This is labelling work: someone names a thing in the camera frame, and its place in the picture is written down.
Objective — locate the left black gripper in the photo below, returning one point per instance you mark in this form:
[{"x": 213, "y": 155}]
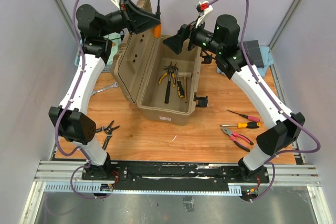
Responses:
[{"x": 136, "y": 19}]

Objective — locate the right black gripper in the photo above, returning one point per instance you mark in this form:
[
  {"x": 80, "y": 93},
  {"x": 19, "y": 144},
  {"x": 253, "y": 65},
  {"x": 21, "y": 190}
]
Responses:
[{"x": 186, "y": 31}]

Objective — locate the orange handled black screwdriver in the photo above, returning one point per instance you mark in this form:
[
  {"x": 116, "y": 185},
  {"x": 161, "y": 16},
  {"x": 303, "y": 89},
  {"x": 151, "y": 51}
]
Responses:
[{"x": 157, "y": 28}]

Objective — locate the small claw hammer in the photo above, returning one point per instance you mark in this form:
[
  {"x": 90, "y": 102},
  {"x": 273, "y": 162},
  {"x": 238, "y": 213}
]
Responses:
[{"x": 171, "y": 80}]

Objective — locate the wooden handle tool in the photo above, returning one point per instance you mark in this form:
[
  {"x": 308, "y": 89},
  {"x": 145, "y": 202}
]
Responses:
[{"x": 185, "y": 76}]

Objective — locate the yellow black handled pliers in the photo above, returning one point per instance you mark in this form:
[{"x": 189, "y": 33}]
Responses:
[{"x": 166, "y": 75}]

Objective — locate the tan plastic tool box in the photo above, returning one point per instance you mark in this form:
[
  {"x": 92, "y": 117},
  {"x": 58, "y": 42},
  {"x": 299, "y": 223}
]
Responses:
[{"x": 137, "y": 67}]

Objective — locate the silver open-end wrench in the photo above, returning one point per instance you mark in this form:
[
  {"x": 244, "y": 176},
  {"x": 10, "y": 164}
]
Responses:
[{"x": 114, "y": 85}]

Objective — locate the red black thin screwdriver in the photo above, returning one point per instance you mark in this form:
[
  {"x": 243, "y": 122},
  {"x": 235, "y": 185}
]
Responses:
[{"x": 248, "y": 117}]

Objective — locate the black yellow handled screwdriver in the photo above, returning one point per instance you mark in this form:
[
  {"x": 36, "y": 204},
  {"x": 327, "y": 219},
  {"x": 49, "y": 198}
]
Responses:
[{"x": 180, "y": 89}]

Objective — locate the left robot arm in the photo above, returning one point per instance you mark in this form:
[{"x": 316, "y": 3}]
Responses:
[{"x": 70, "y": 116}]

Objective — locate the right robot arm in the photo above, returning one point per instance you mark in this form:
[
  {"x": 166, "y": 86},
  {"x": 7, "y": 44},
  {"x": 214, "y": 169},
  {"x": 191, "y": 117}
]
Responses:
[{"x": 283, "y": 126}]

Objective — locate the green cartoon print cloth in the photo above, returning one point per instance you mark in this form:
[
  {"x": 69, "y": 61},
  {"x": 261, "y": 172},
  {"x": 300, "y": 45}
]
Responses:
[{"x": 116, "y": 39}]

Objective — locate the dark grey checked cloth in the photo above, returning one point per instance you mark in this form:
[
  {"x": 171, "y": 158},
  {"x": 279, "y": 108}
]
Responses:
[{"x": 254, "y": 53}]

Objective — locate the light blue folded cloth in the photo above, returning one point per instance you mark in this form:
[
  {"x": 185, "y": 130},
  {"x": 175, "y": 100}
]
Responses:
[{"x": 263, "y": 59}]

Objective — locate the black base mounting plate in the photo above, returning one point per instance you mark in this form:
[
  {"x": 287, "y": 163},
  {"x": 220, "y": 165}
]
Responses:
[{"x": 174, "y": 176}]

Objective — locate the red handled pliers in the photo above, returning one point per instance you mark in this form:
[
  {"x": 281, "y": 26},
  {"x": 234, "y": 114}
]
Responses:
[{"x": 234, "y": 136}]

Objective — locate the blue slotted cable duct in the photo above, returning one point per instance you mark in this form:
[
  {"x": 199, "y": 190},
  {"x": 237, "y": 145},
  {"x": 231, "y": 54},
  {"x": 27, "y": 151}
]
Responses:
[{"x": 65, "y": 187}]

